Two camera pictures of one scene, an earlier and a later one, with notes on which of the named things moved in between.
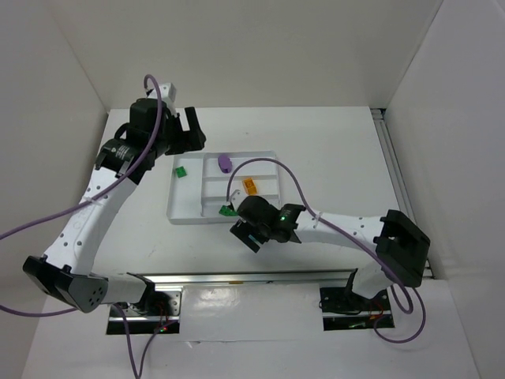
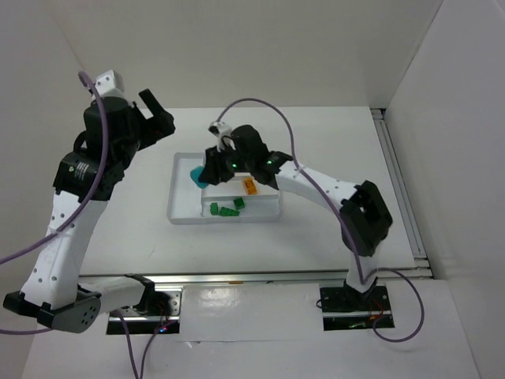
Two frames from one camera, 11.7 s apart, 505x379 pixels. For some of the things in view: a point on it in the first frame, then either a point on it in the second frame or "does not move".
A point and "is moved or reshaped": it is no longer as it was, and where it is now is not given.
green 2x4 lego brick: x=228 y=211 does not move
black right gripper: x=245 y=233 to x=215 y=166
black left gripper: x=183 y=132 to x=149 y=123
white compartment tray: x=200 y=184 does not move
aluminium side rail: x=381 y=119 does not move
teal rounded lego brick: x=251 y=237 to x=195 y=173
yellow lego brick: x=251 y=186 does not move
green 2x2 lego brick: x=181 y=171 is moved or reshaped
